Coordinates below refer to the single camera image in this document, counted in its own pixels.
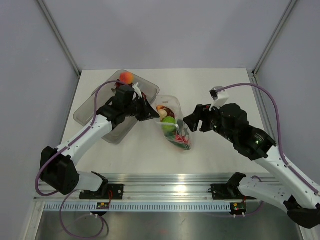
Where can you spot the green lime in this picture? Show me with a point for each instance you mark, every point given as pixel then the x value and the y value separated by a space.
pixel 168 124

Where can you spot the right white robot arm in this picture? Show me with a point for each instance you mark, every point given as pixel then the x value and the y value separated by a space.
pixel 299 199

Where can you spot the right aluminium frame post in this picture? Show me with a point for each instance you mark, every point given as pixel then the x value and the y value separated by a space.
pixel 275 35

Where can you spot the aluminium mounting rail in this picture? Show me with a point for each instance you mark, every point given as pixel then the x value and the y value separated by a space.
pixel 156 187

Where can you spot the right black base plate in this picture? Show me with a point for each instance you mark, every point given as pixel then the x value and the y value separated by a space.
pixel 222 191

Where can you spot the red orange meat slab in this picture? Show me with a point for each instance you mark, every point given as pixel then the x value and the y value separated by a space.
pixel 170 113

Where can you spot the aluminium frame post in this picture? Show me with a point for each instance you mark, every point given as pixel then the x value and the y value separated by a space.
pixel 59 37
pixel 275 35

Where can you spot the red chili pepper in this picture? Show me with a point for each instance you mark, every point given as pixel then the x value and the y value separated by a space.
pixel 183 141

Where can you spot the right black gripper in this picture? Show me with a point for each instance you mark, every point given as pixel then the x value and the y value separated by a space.
pixel 202 112

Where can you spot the dark red grape bunch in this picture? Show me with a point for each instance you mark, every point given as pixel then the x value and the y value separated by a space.
pixel 118 85

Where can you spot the left aluminium frame post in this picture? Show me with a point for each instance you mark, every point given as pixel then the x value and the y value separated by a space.
pixel 59 37

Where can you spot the white slotted cable duct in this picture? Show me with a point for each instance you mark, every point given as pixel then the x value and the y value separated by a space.
pixel 212 207

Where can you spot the clear zip top bag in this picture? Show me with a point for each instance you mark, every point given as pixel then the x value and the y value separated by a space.
pixel 174 104

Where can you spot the green cucumber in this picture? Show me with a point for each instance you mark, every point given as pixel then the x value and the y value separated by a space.
pixel 171 139

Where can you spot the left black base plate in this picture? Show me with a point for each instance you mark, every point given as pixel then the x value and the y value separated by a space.
pixel 116 191

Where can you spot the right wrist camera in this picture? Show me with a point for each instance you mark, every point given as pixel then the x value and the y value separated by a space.
pixel 219 96

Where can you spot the white garlic clove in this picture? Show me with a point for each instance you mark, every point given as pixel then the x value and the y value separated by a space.
pixel 162 114

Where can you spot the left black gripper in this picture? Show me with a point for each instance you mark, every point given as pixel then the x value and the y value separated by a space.
pixel 148 112

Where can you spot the orange peach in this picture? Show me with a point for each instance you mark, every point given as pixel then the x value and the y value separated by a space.
pixel 126 77

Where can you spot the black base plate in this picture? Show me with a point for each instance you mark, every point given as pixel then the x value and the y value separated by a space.
pixel 222 191
pixel 116 191

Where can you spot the clear plastic food bin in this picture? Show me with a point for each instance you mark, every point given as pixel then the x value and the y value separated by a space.
pixel 112 104

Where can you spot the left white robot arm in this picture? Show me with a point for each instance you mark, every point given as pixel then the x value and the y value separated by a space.
pixel 58 165

